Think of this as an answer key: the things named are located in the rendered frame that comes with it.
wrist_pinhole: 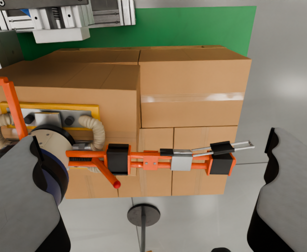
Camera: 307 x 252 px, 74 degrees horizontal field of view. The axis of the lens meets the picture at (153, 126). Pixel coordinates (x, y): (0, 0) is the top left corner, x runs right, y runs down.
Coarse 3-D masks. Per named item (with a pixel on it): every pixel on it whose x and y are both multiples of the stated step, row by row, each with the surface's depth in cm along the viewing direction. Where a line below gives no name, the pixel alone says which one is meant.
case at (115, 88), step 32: (32, 64) 96; (64, 64) 99; (96, 64) 102; (128, 64) 105; (0, 96) 71; (32, 96) 71; (64, 96) 71; (96, 96) 71; (128, 96) 72; (32, 128) 77; (128, 128) 78
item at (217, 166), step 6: (210, 150) 71; (210, 156) 68; (216, 156) 68; (222, 156) 68; (228, 156) 68; (204, 162) 73; (210, 162) 68; (216, 162) 68; (222, 162) 68; (228, 162) 68; (210, 168) 69; (216, 168) 69; (222, 168) 69; (228, 168) 69; (228, 174) 71
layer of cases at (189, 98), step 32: (160, 64) 106; (192, 64) 106; (224, 64) 107; (160, 96) 114; (192, 96) 115; (224, 96) 115; (160, 128) 125; (192, 128) 125; (224, 128) 126; (160, 160) 137; (192, 160) 137; (96, 192) 150; (128, 192) 150; (160, 192) 151; (192, 192) 152
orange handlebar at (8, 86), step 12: (0, 84) 54; (12, 84) 56; (12, 96) 56; (12, 108) 58; (24, 132) 62; (72, 156) 67; (84, 156) 67; (96, 156) 67; (132, 156) 67; (144, 156) 67; (156, 156) 67; (168, 156) 68; (192, 156) 68; (204, 156) 68; (144, 168) 69; (156, 168) 69; (192, 168) 71; (204, 168) 71
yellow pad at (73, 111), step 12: (0, 108) 71; (24, 108) 70; (36, 108) 71; (48, 108) 71; (60, 108) 71; (72, 108) 71; (84, 108) 71; (96, 108) 72; (24, 120) 70; (72, 120) 71
